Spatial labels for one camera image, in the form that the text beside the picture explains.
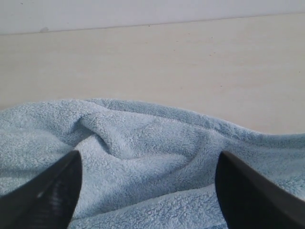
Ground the light blue terry towel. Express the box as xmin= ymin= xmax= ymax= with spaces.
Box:
xmin=0 ymin=99 xmax=305 ymax=229

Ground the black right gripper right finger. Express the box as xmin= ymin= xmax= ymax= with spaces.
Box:
xmin=215 ymin=151 xmax=305 ymax=229

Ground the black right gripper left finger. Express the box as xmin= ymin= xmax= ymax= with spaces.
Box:
xmin=0 ymin=151 xmax=82 ymax=229

